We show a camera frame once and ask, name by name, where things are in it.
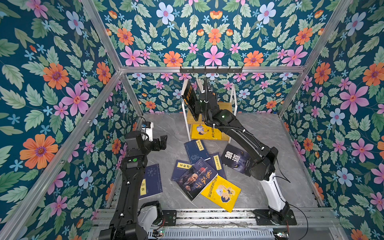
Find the yellow book on shelf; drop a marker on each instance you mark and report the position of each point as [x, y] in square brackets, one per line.
[203, 132]

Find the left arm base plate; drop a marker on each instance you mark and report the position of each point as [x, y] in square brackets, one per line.
[166, 218]

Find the dark wolf cover book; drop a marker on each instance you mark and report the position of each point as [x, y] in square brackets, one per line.
[237, 159]

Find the aluminium front rail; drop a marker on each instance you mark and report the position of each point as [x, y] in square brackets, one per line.
[240, 224]

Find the navy book upper centre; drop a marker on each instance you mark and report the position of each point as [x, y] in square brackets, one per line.
[196, 150]

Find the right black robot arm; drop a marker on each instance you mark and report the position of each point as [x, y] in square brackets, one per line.
[262, 157]

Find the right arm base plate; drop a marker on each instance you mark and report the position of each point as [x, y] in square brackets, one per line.
[264, 217]

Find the navy book middle right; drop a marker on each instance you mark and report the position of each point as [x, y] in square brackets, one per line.
[216, 162]

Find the yellow book on floor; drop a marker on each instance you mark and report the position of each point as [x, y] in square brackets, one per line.
[222, 192]

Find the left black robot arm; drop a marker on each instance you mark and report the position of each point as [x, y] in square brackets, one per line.
[129, 222]

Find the white wooden book shelf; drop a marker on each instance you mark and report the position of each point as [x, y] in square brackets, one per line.
[225, 120]

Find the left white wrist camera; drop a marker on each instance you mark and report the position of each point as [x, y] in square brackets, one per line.
[147, 130]

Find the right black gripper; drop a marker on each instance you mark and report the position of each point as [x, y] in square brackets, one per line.
[201, 100]

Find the black wall hook rail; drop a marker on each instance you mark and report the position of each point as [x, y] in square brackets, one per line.
[211, 70]

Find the navy book far left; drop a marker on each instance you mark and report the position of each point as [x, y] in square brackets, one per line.
[152, 182]

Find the purple old man book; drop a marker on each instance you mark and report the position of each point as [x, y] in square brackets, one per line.
[196, 179]

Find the navy book lower left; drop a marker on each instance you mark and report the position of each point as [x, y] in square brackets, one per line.
[180, 168]

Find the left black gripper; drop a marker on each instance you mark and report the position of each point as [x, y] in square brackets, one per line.
[156, 147]

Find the navy book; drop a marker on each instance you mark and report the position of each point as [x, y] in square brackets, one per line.
[216, 162]
[180, 168]
[196, 150]
[152, 182]

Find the black book gold title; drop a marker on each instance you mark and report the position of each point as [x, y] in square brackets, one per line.
[190, 99]

